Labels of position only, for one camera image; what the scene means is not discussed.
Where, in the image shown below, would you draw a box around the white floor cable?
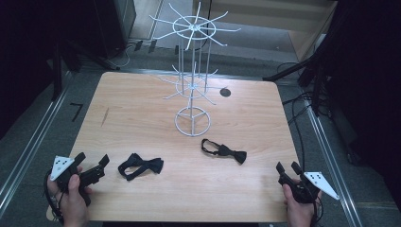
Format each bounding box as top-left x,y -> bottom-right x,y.
114,43 -> 137,69

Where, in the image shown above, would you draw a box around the light wooden cabinet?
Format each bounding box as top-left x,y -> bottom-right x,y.
192,0 -> 339,63

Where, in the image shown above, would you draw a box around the person's left hand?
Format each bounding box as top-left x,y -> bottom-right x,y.
46,166 -> 95,227

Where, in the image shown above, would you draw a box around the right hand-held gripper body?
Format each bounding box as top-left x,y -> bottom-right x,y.
277,170 -> 340,204

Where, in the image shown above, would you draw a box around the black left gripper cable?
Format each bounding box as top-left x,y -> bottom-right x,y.
43,169 -> 64,223

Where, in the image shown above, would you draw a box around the metal floor rail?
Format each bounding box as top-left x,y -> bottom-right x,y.
305,105 -> 364,227
0,83 -> 71,218

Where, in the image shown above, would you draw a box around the white wire display rack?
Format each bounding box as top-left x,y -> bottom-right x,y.
148,1 -> 242,138

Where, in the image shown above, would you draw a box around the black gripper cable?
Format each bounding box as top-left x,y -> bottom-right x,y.
310,192 -> 324,227
43,169 -> 64,223

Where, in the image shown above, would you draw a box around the black bow tie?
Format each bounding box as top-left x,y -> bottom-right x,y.
200,138 -> 248,166
117,152 -> 166,183

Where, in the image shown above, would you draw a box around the person's right hand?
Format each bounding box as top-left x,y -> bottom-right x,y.
282,183 -> 323,227

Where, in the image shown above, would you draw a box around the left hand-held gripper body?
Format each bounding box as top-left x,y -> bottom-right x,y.
49,155 -> 106,207

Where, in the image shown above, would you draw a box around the black floor cables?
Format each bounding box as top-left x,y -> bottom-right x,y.
276,61 -> 321,173

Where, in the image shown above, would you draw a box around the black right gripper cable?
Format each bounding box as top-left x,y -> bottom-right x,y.
310,192 -> 324,227

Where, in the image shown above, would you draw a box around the dark cabinet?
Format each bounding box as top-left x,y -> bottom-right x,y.
94,0 -> 137,60

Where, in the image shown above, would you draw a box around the black stand legs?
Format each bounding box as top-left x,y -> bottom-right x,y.
262,51 -> 330,118
50,37 -> 121,102

